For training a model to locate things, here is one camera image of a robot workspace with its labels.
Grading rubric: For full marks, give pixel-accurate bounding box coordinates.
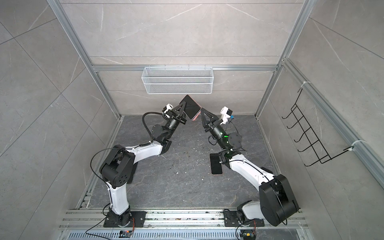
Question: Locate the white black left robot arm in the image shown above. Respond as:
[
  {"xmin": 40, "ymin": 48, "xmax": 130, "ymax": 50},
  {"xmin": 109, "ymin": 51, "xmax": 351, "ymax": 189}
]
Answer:
[{"xmin": 100, "ymin": 101, "xmax": 187, "ymax": 227}]

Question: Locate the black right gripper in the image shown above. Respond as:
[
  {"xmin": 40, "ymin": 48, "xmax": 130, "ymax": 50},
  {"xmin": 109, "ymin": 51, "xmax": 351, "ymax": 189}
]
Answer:
[{"xmin": 201, "ymin": 110, "xmax": 229, "ymax": 152}]

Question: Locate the small circuit board left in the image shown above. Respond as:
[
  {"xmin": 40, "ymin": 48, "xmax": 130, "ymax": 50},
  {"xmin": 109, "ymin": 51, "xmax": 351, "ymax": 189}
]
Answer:
[{"xmin": 119, "ymin": 230, "xmax": 134, "ymax": 238}]

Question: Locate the black pad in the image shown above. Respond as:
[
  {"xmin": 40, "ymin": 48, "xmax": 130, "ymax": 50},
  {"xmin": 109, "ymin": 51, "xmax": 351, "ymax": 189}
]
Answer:
[
  {"xmin": 261, "ymin": 167, "xmax": 273, "ymax": 175},
  {"xmin": 127, "ymin": 163, "xmax": 138, "ymax": 185}
]

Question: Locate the black phone on table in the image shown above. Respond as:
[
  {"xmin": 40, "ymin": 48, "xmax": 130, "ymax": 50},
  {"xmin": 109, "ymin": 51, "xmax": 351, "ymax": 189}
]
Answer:
[{"xmin": 210, "ymin": 154, "xmax": 223, "ymax": 175}]

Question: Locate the small circuit board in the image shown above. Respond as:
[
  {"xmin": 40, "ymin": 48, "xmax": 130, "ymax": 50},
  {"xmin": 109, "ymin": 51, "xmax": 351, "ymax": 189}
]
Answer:
[
  {"xmin": 119, "ymin": 230, "xmax": 134, "ymax": 238},
  {"xmin": 240, "ymin": 231, "xmax": 257, "ymax": 240}
]

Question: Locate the white wire mesh basket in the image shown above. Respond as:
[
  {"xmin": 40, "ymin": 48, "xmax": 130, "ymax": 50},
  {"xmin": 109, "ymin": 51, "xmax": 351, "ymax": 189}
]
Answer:
[{"xmin": 142, "ymin": 67, "xmax": 214, "ymax": 95}]

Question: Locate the small circuit board right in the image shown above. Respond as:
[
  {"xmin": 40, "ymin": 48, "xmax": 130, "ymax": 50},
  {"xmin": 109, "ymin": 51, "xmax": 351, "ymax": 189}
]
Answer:
[{"xmin": 240, "ymin": 231, "xmax": 257, "ymax": 240}]

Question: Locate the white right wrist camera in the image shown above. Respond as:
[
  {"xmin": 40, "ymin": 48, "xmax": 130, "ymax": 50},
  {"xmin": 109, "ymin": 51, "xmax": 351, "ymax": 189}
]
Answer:
[{"xmin": 220, "ymin": 107, "xmax": 233, "ymax": 125}]

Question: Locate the black wire hook rack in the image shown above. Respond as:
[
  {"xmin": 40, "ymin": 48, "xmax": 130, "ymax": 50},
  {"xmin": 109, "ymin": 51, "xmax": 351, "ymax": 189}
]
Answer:
[{"xmin": 281, "ymin": 89, "xmax": 355, "ymax": 168}]

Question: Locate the black pad right side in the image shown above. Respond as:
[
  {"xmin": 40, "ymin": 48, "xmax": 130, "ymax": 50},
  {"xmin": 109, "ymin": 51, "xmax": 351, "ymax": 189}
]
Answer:
[{"xmin": 261, "ymin": 167, "xmax": 273, "ymax": 175}]

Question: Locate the black pad left side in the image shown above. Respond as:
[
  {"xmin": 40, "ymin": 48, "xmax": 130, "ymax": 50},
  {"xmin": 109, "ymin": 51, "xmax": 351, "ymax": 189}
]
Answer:
[{"xmin": 127, "ymin": 163, "xmax": 138, "ymax": 185}]

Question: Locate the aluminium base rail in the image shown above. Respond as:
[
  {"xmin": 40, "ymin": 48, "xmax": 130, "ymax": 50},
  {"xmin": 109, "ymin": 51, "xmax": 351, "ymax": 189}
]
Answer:
[{"xmin": 58, "ymin": 209, "xmax": 313, "ymax": 240}]

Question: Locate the black phone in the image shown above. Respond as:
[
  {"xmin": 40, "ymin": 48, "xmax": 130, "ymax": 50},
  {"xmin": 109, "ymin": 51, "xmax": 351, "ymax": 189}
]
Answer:
[
  {"xmin": 210, "ymin": 154, "xmax": 223, "ymax": 175},
  {"xmin": 180, "ymin": 95, "xmax": 202, "ymax": 121}
]

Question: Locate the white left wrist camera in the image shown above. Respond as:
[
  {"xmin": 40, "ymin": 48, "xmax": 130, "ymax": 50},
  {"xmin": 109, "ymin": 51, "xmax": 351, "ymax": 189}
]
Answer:
[{"xmin": 163, "ymin": 104, "xmax": 173, "ymax": 114}]

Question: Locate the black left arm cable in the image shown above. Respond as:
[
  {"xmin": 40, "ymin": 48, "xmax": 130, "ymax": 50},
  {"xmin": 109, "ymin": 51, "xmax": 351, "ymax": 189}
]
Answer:
[{"xmin": 141, "ymin": 111, "xmax": 164, "ymax": 143}]

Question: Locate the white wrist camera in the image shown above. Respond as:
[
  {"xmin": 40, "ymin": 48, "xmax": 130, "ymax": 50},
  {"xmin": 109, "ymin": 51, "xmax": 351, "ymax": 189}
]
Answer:
[
  {"xmin": 163, "ymin": 104, "xmax": 173, "ymax": 114},
  {"xmin": 220, "ymin": 107, "xmax": 233, "ymax": 125}
]

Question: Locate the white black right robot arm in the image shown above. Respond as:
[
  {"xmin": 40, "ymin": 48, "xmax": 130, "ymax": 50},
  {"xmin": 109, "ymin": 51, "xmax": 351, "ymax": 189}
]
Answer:
[{"xmin": 201, "ymin": 108, "xmax": 300, "ymax": 227}]

